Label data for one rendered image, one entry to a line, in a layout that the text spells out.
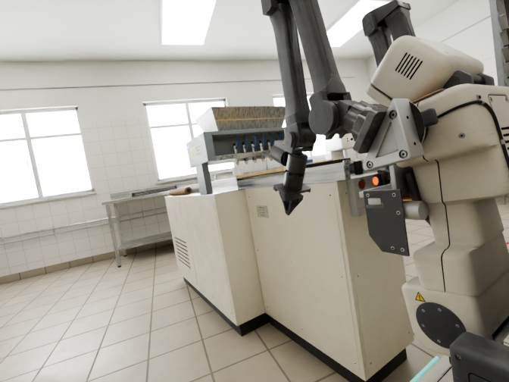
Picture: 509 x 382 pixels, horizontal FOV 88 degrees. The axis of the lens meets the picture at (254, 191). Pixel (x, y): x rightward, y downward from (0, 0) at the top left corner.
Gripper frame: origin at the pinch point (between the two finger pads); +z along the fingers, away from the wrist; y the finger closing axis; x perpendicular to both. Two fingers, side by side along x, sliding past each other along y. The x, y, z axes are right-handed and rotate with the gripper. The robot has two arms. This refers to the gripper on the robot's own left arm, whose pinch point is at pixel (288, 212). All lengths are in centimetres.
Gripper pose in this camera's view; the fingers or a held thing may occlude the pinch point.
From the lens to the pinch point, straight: 85.2
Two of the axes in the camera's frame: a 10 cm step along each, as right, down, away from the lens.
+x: 5.2, 4.3, -7.4
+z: -1.0, 8.9, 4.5
